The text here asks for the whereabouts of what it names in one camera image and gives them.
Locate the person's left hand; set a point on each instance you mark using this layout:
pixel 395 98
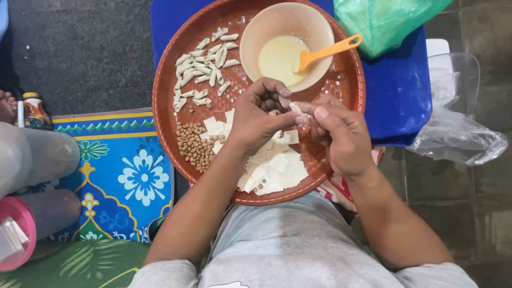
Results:
pixel 250 124

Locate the person's right hand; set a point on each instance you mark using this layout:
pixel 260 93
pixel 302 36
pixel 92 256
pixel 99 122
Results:
pixel 348 140

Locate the small dough wrapper piece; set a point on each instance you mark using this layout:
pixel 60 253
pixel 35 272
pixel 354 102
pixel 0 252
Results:
pixel 298 108

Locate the red striped cloth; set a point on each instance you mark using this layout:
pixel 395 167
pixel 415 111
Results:
pixel 340 192

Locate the pile of square dough sheets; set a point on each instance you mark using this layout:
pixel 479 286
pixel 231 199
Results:
pixel 280 168

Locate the pile of peanuts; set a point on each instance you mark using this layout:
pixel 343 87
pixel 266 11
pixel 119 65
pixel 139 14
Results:
pixel 194 148

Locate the round brown woven tray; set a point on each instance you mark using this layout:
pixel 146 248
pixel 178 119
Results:
pixel 188 108

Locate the blue plastic stool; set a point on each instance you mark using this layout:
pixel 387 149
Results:
pixel 400 100

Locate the pale yellow liquid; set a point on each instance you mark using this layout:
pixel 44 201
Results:
pixel 278 60

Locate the group of rolled dough snacks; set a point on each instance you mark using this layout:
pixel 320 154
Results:
pixel 198 68

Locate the orange plastic brush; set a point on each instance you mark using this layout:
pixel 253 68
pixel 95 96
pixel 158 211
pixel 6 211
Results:
pixel 332 50

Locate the clear plastic bag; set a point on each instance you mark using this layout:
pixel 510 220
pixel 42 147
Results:
pixel 452 132

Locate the beige plastic bowl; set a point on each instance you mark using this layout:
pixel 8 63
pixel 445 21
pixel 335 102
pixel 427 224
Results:
pixel 280 20

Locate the person's grey shirt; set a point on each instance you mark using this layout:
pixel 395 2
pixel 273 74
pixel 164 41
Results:
pixel 296 248

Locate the green plastic bag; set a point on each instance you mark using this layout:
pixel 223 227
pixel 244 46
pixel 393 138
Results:
pixel 380 24

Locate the small white box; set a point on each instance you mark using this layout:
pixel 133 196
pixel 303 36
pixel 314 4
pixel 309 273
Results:
pixel 437 47

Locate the blue floral mat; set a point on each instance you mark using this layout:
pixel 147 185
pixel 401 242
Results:
pixel 132 176

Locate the dark grey carpet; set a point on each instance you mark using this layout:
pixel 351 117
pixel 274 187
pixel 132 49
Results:
pixel 80 52

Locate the dark bottle with yellow cap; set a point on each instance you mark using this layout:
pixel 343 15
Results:
pixel 36 112

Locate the clear plastic jar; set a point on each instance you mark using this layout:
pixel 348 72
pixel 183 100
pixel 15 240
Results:
pixel 36 154

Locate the green leaf print mat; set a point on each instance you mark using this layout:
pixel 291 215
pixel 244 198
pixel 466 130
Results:
pixel 80 264

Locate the thin white stick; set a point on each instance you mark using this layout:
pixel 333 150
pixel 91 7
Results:
pixel 20 114

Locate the clear jar with pink lid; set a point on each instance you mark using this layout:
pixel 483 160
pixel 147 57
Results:
pixel 24 228

